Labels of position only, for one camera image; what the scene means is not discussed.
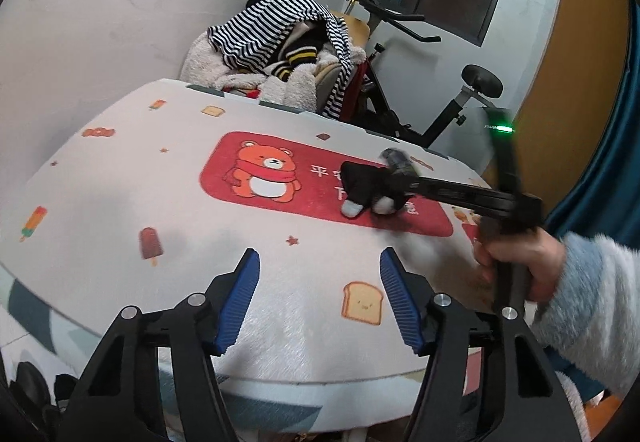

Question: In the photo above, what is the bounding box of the black slipper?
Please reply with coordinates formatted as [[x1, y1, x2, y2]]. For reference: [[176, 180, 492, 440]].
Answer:
[[53, 374, 79, 415], [10, 362, 51, 422]]

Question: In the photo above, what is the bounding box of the pink cartoon table mat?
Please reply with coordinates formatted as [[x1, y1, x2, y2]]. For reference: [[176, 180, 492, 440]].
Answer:
[[0, 78, 499, 386]]

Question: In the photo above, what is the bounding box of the wooden chair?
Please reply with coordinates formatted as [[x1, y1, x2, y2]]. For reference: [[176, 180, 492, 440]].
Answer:
[[332, 11, 370, 49]]

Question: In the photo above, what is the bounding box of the person's right hand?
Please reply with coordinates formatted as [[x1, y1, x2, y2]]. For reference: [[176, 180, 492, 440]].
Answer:
[[474, 228, 566, 303]]

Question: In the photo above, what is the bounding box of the black exercise bike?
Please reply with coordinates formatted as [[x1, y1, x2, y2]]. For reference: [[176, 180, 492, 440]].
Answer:
[[342, 0, 506, 150]]

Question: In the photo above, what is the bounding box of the folding table with patterned cover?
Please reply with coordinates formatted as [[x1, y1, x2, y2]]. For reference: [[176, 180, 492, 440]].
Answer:
[[0, 77, 507, 432]]

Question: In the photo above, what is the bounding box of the striped black white shirt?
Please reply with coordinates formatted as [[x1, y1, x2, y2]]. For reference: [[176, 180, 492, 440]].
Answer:
[[207, 0, 355, 119]]

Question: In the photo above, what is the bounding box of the blue curtain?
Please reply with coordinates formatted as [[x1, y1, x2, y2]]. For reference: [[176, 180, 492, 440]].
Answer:
[[546, 0, 640, 248]]

